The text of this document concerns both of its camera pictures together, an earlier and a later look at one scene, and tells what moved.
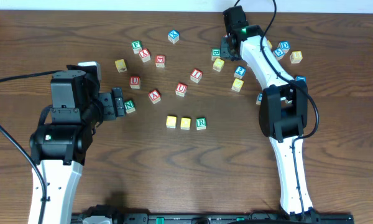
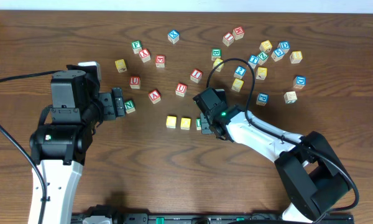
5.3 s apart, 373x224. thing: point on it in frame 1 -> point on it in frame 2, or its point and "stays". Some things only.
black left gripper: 109,104 stays
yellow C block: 171,122 stays
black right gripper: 225,50 -> 206,123
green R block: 201,123 stays
